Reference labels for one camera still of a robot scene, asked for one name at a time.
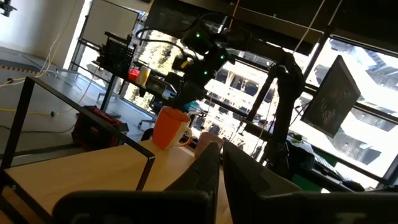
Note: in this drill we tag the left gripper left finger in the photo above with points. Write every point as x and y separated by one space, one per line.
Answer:
202 174

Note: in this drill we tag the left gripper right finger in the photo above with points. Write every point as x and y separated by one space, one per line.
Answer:
245 180

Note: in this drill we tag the purple and white mug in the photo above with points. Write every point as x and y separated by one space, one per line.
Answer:
205 143

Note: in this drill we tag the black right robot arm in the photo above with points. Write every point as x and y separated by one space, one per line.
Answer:
289 93

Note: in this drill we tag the orange mug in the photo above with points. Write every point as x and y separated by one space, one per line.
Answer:
168 127

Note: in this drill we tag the cream cup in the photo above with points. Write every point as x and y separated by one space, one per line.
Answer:
143 75

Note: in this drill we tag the red cup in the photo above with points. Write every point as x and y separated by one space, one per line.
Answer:
133 75

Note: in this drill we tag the black perforated rack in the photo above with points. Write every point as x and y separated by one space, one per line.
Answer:
118 56

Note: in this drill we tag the black background desk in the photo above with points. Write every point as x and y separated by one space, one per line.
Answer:
107 90

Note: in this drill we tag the white board panel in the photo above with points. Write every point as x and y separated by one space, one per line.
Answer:
109 25

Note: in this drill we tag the red black tool case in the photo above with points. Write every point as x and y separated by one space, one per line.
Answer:
96 127

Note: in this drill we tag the black monitor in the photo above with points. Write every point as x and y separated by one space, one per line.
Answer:
331 96

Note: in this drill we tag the black frame wooden shelf rack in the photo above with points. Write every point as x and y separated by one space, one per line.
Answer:
17 124

